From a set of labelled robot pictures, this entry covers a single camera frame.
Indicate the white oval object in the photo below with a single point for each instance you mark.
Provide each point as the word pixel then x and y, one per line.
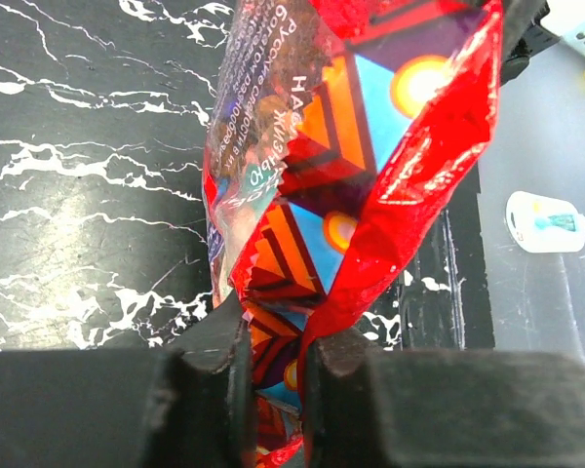
pixel 544 225

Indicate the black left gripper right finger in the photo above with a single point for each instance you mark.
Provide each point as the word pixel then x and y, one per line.
pixel 368 407

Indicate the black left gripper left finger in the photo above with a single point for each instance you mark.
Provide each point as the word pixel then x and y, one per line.
pixel 185 405

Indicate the red chips bag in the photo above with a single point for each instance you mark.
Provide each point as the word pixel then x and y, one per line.
pixel 339 132

